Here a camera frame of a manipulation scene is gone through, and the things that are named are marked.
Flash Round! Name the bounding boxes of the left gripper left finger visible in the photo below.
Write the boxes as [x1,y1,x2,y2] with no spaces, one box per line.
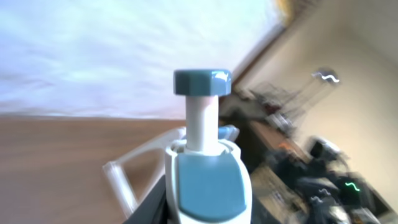
[123,174,169,224]

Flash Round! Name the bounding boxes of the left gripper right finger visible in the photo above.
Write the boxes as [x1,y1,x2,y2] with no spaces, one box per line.
[249,198,276,224]

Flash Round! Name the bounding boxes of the white pipette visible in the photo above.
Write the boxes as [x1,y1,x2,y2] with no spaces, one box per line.
[164,68,253,224]

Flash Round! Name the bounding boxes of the white and blue stand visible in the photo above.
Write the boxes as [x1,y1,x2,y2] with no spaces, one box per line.
[102,124,241,220]

